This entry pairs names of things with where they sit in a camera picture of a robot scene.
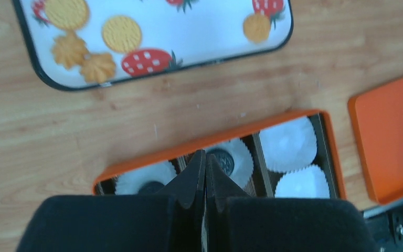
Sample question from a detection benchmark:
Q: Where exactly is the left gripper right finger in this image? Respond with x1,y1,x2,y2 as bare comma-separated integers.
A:
206,155,377,251

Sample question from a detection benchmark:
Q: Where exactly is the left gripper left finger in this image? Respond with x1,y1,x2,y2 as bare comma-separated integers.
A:
17,150,206,251

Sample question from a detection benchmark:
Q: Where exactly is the black sandwich cookie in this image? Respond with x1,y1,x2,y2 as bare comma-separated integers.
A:
137,181,165,195
207,148,235,176

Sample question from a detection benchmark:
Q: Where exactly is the orange compartment cookie box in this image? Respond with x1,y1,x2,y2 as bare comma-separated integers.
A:
92,109,346,199

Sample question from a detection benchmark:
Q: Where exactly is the white paper cupcake liner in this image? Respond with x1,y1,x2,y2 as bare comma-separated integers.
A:
259,117,318,173
274,164,331,198
115,161,177,195
205,138,253,188

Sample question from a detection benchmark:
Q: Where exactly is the flower shaped butter cookie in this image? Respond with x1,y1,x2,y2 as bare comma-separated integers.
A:
51,31,89,70
80,52,116,83

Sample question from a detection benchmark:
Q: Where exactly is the orange box lid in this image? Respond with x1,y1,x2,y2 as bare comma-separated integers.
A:
348,77,403,205

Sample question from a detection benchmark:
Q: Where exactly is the strawberry print white tray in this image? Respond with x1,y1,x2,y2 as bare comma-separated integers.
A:
13,1,294,91

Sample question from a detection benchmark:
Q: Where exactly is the round orange biscuit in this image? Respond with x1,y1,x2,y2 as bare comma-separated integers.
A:
45,0,90,30
243,13,271,44
101,15,142,54

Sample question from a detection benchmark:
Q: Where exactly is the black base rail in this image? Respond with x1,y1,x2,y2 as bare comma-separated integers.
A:
362,202,403,251

